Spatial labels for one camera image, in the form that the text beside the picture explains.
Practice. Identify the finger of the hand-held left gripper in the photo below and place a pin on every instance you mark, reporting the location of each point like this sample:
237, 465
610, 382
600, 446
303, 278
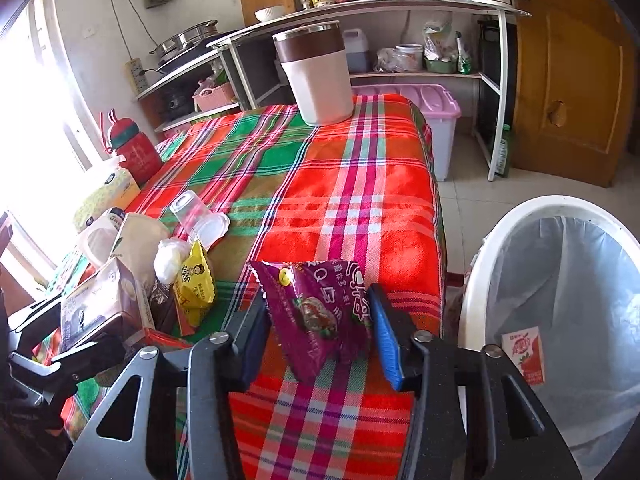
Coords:
65, 367
40, 316

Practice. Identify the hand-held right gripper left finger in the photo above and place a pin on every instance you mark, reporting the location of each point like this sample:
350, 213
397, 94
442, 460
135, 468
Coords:
252, 347

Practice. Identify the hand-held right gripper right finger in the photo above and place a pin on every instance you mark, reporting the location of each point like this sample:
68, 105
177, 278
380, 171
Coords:
387, 335

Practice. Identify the white milk carton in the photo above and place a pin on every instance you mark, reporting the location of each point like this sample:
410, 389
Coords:
102, 305

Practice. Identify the purple snack packet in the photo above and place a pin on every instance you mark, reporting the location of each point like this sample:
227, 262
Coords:
315, 310

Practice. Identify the white trash bin with liner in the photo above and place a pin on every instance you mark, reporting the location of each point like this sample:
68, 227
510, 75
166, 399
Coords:
565, 285

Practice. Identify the yellow snack packet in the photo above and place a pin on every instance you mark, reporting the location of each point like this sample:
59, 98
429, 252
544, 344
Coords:
195, 282

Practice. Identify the red flat box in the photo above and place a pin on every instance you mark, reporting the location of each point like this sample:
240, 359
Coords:
165, 338

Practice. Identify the white plastic bottle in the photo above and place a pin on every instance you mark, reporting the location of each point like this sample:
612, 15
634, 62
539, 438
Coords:
100, 237

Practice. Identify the white plastic cup lid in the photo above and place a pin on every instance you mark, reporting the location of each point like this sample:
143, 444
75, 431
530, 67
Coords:
215, 227

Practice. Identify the beige paper bag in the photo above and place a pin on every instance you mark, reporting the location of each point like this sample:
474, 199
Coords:
142, 242

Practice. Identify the yellow tissue pack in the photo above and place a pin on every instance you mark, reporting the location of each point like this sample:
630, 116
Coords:
105, 197

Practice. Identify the red white drink carton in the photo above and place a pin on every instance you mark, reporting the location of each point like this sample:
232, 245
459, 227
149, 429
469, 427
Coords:
525, 355

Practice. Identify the plaid tablecloth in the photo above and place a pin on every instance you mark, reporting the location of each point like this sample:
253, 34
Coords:
320, 200

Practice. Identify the clear plastic cup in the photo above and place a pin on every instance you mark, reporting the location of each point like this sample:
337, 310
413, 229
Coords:
186, 210

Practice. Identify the red water bottle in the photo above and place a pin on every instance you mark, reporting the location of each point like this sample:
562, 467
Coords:
135, 152

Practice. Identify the green glass bottle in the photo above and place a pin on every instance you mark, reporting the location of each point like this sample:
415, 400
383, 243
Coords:
505, 152

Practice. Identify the pink lid storage box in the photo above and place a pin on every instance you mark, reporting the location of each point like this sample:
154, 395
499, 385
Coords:
430, 115

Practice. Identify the dark rice cooker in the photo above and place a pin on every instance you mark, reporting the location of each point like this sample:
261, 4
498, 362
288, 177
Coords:
175, 101

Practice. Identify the pink plastic basket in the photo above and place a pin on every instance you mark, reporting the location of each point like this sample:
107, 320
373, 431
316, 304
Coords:
214, 96

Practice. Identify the yellow power strip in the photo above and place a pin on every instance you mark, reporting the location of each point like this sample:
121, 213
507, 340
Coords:
135, 76

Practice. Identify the white brown mug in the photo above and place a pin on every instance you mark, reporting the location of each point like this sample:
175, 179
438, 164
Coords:
315, 80

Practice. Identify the clear plastic bag of food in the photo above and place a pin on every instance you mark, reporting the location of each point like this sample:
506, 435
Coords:
397, 59

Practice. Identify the plastic jug dark liquid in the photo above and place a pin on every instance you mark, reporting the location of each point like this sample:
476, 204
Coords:
356, 52

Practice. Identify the low white cooker stand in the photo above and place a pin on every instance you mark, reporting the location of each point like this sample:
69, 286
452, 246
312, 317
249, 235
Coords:
185, 67

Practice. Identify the black induction cooker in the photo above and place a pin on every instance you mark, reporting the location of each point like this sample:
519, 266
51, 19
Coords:
182, 62

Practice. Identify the green white food bag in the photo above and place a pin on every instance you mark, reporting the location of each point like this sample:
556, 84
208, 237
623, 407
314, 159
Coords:
442, 42

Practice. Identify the steel steamer pot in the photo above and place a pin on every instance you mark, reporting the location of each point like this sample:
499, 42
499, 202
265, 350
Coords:
185, 40

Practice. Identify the white metal kitchen shelf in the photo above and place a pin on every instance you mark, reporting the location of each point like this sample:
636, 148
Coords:
380, 15

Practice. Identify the wooden cabinet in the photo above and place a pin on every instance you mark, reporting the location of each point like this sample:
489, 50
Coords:
570, 70

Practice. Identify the white bowl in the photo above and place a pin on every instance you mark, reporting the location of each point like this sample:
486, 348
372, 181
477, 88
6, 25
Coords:
269, 13

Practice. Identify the window frame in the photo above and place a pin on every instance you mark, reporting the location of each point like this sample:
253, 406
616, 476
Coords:
45, 110

